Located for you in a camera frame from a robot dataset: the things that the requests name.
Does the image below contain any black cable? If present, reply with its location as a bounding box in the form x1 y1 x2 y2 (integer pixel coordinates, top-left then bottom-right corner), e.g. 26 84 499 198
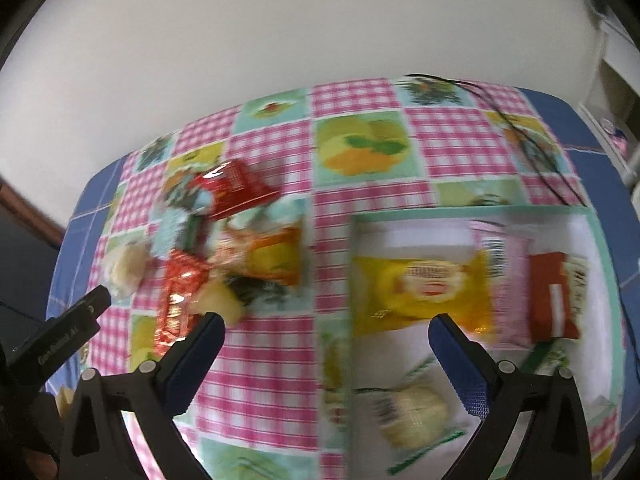
406 72 587 207

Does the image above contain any red crinkled candy bag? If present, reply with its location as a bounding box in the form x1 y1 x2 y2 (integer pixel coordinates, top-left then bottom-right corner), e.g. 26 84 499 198
186 158 281 221

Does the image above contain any blue plaid under cloth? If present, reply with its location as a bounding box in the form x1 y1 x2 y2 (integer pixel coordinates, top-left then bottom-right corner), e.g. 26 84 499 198
45 88 640 480

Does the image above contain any pink checkered fruit tablecloth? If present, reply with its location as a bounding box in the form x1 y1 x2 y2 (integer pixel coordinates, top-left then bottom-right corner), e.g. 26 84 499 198
81 77 622 480

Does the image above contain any cream orange egg roll pack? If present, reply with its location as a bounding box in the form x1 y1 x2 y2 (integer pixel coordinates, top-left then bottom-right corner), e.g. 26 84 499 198
207 222 303 287

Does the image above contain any white shelf furniture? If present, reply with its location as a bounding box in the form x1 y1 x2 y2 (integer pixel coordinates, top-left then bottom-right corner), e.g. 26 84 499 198
577 0 640 187

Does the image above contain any silver green foil packet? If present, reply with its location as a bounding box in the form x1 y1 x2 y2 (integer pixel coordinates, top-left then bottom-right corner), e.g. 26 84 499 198
150 207 202 260

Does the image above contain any red square snack packet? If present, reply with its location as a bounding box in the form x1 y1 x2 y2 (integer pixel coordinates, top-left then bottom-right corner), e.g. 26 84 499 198
154 249 210 358

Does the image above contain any pink snack pack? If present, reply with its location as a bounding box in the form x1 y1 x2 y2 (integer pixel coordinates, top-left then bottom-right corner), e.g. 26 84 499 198
470 220 530 348

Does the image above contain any dark wooden door frame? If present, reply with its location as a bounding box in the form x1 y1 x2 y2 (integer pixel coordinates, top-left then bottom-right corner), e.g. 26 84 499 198
0 179 65 249

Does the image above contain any white tray teal rim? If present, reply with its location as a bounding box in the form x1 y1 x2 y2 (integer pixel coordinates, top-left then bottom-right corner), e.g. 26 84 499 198
345 206 625 479

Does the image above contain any clear green cracker pack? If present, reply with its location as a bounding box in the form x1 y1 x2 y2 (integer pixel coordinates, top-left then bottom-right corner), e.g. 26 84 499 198
356 382 466 476

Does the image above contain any red white snack packet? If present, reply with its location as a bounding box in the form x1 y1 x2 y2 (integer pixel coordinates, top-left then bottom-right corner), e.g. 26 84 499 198
528 252 587 344

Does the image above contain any yellow cake snack bag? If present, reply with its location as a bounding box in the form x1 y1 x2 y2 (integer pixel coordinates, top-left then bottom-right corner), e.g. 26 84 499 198
350 250 495 337

